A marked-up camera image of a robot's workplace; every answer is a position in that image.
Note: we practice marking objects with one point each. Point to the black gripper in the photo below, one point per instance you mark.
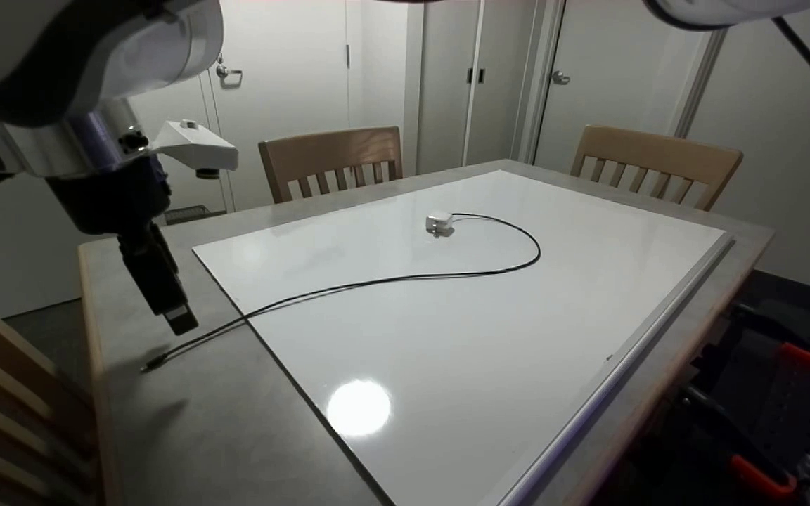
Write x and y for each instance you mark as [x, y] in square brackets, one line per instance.
[110, 197]

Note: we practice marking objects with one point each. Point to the silver round door knob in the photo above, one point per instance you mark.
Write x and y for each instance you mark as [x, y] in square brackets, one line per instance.
[560, 78]

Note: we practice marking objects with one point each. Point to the white whiteboard with metal rail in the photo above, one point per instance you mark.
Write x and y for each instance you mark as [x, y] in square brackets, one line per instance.
[471, 355]

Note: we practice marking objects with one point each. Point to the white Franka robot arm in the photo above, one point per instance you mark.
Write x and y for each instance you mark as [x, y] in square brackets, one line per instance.
[97, 58]

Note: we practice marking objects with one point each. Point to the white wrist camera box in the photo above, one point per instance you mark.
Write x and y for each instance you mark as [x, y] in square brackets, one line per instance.
[194, 141]

